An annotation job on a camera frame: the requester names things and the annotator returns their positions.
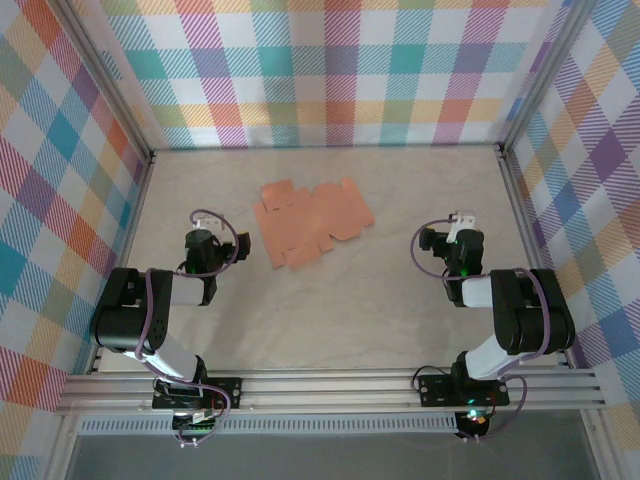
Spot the orange paper box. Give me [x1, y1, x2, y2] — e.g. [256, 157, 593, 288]
[252, 178, 376, 271]

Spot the aluminium table side rail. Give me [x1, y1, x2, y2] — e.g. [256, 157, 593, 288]
[88, 148, 158, 374]
[495, 143, 572, 369]

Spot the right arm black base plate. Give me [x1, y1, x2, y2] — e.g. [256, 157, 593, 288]
[416, 372, 511, 408]

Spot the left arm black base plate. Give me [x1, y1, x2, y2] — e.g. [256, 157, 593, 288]
[151, 377, 244, 409]

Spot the wide aluminium mounting rail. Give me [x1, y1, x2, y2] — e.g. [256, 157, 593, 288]
[53, 368, 607, 415]

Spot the aluminium frame post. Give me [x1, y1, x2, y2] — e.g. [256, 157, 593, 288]
[498, 0, 597, 154]
[53, 0, 157, 157]

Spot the grey slotted cable duct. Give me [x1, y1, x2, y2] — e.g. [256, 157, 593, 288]
[78, 413, 459, 437]

